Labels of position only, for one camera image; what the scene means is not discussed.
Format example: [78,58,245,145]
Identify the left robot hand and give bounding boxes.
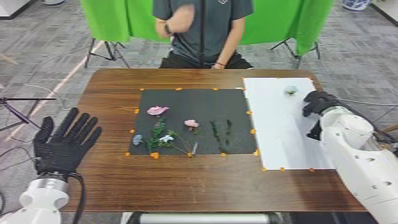
[32,107,105,177]

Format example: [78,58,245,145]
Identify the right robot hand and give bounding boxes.
[300,90,345,118]

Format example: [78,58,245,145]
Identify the white flower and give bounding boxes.
[158,133,194,156]

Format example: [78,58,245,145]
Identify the dark mat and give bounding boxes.
[128,88,259,156]

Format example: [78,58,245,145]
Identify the person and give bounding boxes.
[151,0,256,70]

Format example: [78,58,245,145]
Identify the white sheet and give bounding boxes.
[242,77,336,172]

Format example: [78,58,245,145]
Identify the blue flower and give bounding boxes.
[130,134,146,147]

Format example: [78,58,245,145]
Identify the black cloth stand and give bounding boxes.
[268,37,323,70]
[84,37,132,70]

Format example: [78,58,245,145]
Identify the black tripod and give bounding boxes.
[0,96,59,133]

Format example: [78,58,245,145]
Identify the bushy green sprig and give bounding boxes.
[144,118,171,154]

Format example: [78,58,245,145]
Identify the slender green sprig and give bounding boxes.
[222,119,235,153]
[208,119,226,154]

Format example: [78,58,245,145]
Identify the large pink flower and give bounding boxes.
[146,105,172,118]

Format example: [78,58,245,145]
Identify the small pink flower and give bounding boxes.
[183,119,203,136]

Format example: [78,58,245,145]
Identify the pale grey bar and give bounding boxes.
[126,212,283,224]

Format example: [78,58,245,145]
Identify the black cable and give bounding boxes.
[66,172,89,224]

